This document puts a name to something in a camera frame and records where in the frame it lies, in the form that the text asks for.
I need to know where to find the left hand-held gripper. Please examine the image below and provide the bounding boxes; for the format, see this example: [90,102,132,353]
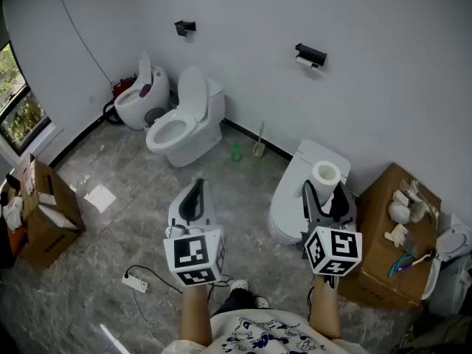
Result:
[163,178,227,287]

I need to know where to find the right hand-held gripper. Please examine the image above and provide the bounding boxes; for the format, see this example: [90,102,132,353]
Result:
[300,180,364,289]

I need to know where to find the white toilet paper roll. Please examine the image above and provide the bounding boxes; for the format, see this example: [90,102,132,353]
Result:
[311,160,342,208]

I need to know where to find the person's left forearm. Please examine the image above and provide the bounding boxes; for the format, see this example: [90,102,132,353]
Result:
[179,284,214,346]

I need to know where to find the person's right forearm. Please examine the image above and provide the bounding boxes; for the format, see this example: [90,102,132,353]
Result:
[308,274,342,341]

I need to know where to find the white closed-lid toilet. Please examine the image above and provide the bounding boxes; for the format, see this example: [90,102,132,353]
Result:
[268,139,352,246]

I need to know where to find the white open-lid toilet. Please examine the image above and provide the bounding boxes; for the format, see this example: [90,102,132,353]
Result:
[145,66,226,168]

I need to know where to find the toilet brush in holder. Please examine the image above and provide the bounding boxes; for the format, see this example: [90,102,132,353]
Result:
[253,120,266,158]

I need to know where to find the white egg-shaped toilet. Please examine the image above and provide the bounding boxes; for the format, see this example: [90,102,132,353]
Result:
[113,52,170,131]

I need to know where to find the white stuffed pouch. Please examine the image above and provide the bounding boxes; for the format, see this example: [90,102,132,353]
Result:
[389,199,412,224]

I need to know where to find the beige wooden figure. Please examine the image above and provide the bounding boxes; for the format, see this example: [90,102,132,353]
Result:
[383,223,409,249]

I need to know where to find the large closed cardboard box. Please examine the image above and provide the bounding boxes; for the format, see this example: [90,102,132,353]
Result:
[337,162,443,311]

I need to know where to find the clear plastic bag with items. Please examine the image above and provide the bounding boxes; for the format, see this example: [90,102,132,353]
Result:
[409,199,428,224]

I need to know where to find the white power strip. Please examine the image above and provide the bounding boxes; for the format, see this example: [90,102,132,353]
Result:
[121,273,150,294]

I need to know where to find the blue toothbrush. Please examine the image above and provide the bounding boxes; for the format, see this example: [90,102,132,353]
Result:
[389,251,436,278]

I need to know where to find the person's black trousers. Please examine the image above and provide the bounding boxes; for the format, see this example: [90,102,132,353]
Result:
[212,288,259,316]

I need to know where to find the black waste bin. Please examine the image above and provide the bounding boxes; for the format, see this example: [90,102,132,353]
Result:
[144,107,167,128]

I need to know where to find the person's printed cream shirt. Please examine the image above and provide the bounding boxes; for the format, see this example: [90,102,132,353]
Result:
[162,306,369,354]

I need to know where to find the open cardboard box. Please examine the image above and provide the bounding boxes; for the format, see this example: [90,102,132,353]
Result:
[10,153,86,269]

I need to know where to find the red vacuum cleaner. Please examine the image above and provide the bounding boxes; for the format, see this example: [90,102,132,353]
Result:
[102,74,137,125]

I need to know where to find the black shelf paper holder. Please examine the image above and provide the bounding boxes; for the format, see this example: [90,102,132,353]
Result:
[294,42,328,70]

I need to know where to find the white plastic bag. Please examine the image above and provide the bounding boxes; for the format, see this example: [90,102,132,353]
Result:
[1,195,25,232]

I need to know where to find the small black paper holder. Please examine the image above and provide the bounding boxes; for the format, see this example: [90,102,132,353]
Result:
[173,19,197,37]

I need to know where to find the window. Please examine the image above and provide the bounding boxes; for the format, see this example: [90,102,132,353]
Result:
[0,41,52,156]

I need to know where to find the black power strip cable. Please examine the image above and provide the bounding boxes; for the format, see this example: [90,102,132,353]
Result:
[127,265,184,294]

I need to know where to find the white power cable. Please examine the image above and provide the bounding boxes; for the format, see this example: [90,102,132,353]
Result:
[131,289,167,346]

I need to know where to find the thin wall cable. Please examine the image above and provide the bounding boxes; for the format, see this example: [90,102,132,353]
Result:
[53,0,114,86]

